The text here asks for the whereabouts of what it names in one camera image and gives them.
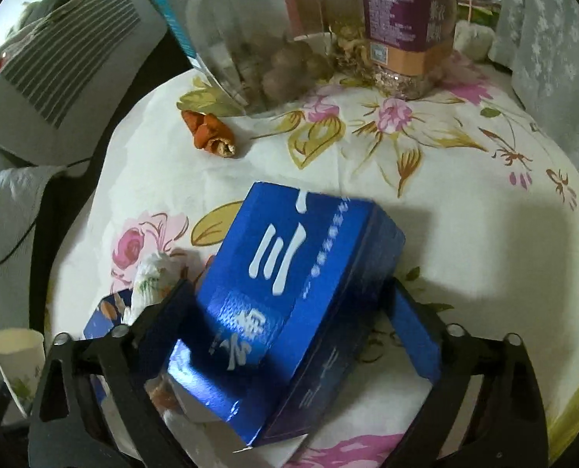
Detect purple label clear jar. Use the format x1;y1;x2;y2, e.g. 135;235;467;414
329;0;462;101

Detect grey striped armrest cloth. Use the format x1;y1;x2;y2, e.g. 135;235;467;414
0;0;169;167

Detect fluffy white cloth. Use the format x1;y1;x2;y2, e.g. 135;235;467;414
452;21;496;62

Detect paper cup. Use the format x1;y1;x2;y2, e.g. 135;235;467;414
0;329;47;418

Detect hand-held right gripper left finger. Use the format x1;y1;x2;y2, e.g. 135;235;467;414
28;278;203;468

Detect dried orange peel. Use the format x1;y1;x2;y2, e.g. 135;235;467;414
181;110;238;160

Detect white and red scrap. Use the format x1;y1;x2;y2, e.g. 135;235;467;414
146;375;208;423

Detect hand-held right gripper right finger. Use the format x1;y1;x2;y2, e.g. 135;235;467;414
377;280;550;468

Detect white floral lace curtain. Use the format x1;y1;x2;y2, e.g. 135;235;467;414
488;0;579;192

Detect dark grey sofa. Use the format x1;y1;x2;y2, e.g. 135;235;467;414
0;29;193;235

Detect clear jar with nuts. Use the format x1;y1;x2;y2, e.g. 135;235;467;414
153;0;369;119

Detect white floral tissue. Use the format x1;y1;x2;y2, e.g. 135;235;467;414
123;252;190;325

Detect black cable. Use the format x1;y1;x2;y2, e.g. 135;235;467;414
0;156;96;272

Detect grey quilted blanket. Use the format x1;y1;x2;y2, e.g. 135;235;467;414
0;165;62;392

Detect blue cardboard box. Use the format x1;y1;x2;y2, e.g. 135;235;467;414
165;181;407;450

